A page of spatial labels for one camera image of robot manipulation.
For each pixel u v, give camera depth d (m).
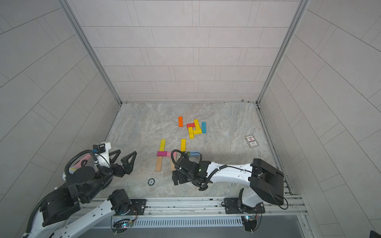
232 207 0.68
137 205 0.71
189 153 0.71
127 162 0.54
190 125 1.04
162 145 0.92
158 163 0.85
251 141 0.94
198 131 0.99
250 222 0.69
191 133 0.97
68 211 0.41
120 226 0.65
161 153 0.89
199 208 0.72
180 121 1.05
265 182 0.41
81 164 0.64
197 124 1.03
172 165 0.84
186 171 0.59
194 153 0.69
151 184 0.79
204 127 1.02
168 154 0.88
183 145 0.93
